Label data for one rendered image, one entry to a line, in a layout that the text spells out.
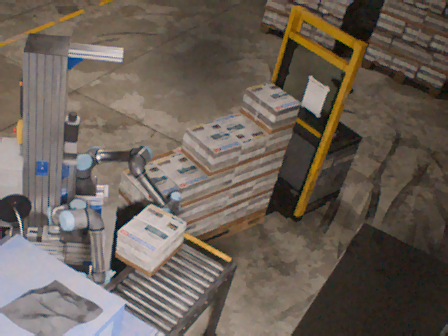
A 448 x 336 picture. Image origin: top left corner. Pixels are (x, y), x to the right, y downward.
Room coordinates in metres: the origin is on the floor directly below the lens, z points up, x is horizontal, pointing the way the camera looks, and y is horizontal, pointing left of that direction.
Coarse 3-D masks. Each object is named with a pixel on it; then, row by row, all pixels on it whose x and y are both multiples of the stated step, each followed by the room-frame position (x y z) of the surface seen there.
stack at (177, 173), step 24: (168, 168) 3.81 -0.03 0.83; (192, 168) 3.86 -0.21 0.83; (240, 168) 4.02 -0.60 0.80; (144, 192) 3.46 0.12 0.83; (168, 192) 3.51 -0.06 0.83; (192, 192) 3.69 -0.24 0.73; (240, 192) 4.08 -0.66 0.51; (192, 216) 3.73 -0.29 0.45; (216, 216) 3.92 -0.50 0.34; (240, 216) 4.14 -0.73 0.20; (216, 240) 3.98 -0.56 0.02
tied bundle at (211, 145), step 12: (192, 132) 4.01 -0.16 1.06; (204, 132) 4.05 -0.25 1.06; (216, 132) 4.08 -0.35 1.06; (192, 144) 3.98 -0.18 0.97; (204, 144) 3.89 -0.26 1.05; (216, 144) 3.91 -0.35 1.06; (228, 144) 3.94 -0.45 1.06; (240, 144) 3.97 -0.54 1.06; (192, 156) 3.96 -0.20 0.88; (204, 156) 3.86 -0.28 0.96; (216, 156) 3.80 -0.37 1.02; (228, 156) 3.90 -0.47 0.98; (216, 168) 3.82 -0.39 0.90
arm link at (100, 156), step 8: (88, 152) 3.54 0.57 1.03; (96, 152) 3.53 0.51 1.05; (104, 152) 3.53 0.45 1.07; (112, 152) 3.51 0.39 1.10; (120, 152) 3.49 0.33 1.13; (128, 152) 3.46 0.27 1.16; (136, 152) 3.41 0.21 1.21; (144, 152) 3.42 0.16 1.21; (96, 160) 3.50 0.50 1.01; (104, 160) 3.49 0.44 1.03; (112, 160) 3.47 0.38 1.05; (120, 160) 3.45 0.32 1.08; (144, 160) 3.36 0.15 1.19
